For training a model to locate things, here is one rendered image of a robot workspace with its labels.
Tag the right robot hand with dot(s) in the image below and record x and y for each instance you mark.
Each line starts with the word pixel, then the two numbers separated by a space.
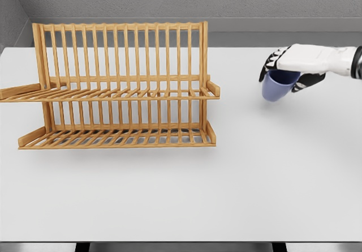
pixel 302 58

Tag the blue cup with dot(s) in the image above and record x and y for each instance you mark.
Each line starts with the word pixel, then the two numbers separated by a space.
pixel 275 87

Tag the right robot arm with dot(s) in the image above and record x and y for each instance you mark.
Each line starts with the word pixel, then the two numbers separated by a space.
pixel 345 61

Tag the wooden two-tier dish rack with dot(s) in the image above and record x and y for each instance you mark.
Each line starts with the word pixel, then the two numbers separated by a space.
pixel 118 90

